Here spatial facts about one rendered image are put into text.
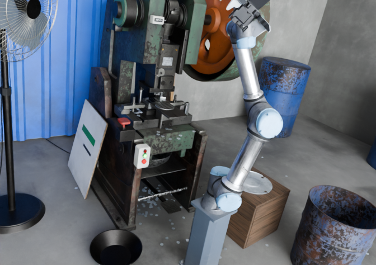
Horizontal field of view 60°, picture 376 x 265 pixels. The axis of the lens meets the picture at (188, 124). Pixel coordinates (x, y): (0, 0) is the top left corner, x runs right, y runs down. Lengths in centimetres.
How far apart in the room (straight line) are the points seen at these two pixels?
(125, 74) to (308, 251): 160
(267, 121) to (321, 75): 384
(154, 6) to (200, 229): 124
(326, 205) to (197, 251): 96
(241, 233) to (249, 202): 24
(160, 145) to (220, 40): 80
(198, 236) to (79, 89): 191
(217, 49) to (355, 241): 141
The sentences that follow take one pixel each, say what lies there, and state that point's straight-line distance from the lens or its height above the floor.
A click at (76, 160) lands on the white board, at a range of 272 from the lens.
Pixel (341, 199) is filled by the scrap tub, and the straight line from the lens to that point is 241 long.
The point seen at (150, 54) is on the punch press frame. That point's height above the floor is 112.
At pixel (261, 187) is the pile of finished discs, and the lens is 231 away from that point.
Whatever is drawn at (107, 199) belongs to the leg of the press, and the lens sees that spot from 246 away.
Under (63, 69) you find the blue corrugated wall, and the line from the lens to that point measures 313.
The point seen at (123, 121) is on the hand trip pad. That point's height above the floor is 76.
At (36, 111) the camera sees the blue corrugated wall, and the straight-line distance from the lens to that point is 321.
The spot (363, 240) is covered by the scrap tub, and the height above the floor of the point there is 40.
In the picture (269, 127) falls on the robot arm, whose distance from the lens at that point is 143.
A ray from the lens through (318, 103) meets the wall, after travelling 525.
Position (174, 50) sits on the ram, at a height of 114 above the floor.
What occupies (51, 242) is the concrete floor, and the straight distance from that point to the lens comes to 220.
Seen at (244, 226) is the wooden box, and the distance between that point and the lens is 223.
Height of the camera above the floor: 150
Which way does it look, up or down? 22 degrees down
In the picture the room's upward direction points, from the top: 10 degrees clockwise
